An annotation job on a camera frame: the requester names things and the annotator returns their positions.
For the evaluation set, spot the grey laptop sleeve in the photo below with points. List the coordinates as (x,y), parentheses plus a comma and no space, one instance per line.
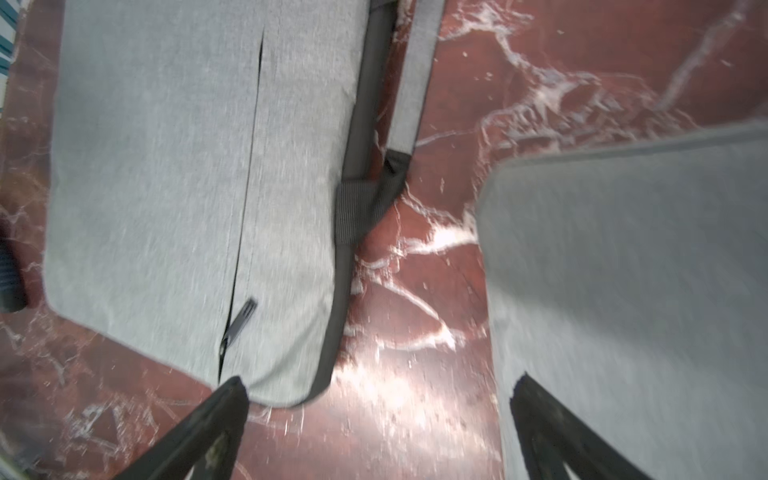
(630,283)

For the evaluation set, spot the grey zippered laptop bag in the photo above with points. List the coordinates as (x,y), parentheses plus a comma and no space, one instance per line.
(214,167)

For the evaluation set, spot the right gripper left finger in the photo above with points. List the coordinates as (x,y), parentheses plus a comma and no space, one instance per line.
(204,445)

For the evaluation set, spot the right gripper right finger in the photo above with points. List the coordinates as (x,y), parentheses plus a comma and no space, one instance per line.
(556,444)

